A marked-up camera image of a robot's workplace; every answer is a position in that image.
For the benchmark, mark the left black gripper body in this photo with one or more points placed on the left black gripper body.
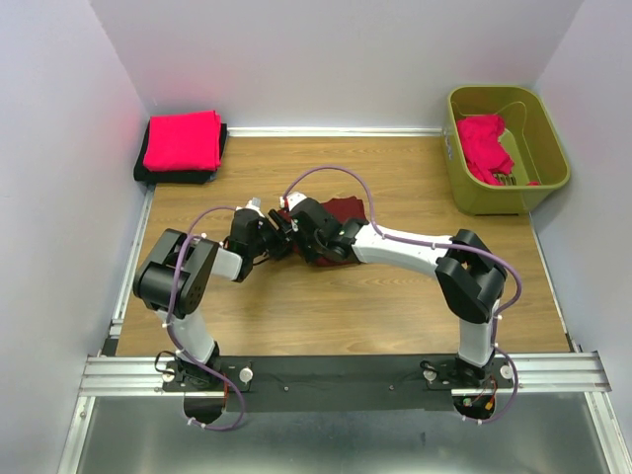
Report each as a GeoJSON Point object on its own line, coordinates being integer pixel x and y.
{"type": "Point", "coordinates": [269, 241]}

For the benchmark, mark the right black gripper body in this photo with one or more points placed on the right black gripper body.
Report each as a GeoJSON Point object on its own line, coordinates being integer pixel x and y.
{"type": "Point", "coordinates": [312, 244]}

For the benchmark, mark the maroon t shirt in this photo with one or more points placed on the maroon t shirt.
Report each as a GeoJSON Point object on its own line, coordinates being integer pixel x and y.
{"type": "Point", "coordinates": [342, 208]}

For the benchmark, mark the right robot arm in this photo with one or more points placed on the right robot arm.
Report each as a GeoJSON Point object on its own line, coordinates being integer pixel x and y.
{"type": "Point", "coordinates": [470, 281]}

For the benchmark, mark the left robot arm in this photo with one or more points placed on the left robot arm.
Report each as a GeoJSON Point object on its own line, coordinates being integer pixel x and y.
{"type": "Point", "coordinates": [172, 282]}

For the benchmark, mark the folded pink t shirt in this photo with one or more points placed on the folded pink t shirt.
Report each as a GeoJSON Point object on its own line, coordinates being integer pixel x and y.
{"type": "Point", "coordinates": [185, 142]}

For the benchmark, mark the folded black t shirt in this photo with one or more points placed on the folded black t shirt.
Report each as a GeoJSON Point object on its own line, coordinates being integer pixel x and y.
{"type": "Point", "coordinates": [142, 174]}

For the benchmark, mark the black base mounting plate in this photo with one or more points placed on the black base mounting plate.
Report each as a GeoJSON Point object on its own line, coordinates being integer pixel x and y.
{"type": "Point", "coordinates": [313, 383]}

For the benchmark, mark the pink t shirt in bin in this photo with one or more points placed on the pink t shirt in bin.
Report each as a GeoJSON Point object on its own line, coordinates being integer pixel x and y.
{"type": "Point", "coordinates": [490, 152]}

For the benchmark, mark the olive green plastic bin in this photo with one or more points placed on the olive green plastic bin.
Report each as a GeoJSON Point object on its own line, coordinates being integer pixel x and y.
{"type": "Point", "coordinates": [527, 119]}

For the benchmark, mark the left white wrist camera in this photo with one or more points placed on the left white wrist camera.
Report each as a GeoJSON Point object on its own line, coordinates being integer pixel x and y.
{"type": "Point", "coordinates": [254, 203]}

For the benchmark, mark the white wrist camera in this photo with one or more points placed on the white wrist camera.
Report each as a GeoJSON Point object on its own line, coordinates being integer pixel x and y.
{"type": "Point", "coordinates": [254, 203]}
{"type": "Point", "coordinates": [291, 200]}

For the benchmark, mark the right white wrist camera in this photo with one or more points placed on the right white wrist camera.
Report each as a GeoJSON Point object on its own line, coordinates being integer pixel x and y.
{"type": "Point", "coordinates": [291, 200]}

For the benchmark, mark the aluminium frame rail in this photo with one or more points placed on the aluminium frame rail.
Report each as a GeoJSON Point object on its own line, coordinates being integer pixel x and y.
{"type": "Point", "coordinates": [324, 131]}

